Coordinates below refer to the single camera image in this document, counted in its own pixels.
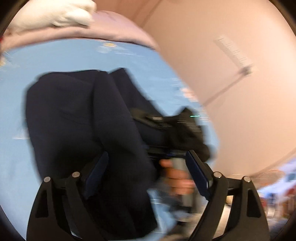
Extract dark navy jacket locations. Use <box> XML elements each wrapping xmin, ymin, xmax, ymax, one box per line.
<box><xmin>26</xmin><ymin>68</ymin><xmax>163</xmax><ymax>240</ymax></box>

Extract person right hand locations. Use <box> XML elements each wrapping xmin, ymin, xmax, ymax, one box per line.
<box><xmin>159</xmin><ymin>159</ymin><xmax>195</xmax><ymax>196</ymax></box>

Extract light blue floral bedsheet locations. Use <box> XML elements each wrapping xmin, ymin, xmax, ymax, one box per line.
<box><xmin>1</xmin><ymin>39</ymin><xmax>219</xmax><ymax>237</ymax></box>

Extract white power strip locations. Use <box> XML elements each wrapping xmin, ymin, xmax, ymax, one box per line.
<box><xmin>214</xmin><ymin>35</ymin><xmax>253</xmax><ymax>76</ymax></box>

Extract pink quilt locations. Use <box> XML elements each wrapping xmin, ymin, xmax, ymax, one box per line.
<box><xmin>1</xmin><ymin>11</ymin><xmax>159</xmax><ymax>52</ymax></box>

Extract white fluffy pillow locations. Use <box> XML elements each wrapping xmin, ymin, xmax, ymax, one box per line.
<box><xmin>8</xmin><ymin>0</ymin><xmax>97</xmax><ymax>33</ymax></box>

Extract white power cable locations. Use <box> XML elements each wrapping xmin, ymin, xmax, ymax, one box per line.
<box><xmin>201</xmin><ymin>71</ymin><xmax>246</xmax><ymax>106</ymax></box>

